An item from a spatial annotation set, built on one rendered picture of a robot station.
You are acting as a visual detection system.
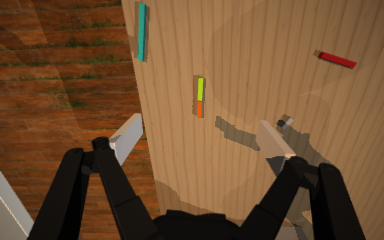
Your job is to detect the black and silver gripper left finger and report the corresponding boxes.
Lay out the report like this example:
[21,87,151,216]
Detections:
[27,113,165,240]

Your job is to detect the red rod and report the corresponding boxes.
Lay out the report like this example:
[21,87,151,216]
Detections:
[318,52,356,68]

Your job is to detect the lime green rod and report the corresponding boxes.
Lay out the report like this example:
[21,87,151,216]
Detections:
[198,77,203,101]

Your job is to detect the turquoise rod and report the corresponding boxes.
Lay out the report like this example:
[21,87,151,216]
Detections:
[138,3,146,61]

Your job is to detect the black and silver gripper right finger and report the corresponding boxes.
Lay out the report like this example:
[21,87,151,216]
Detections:
[230,120,366,240]

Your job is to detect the orange rod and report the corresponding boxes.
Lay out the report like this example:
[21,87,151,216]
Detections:
[197,101,202,118]

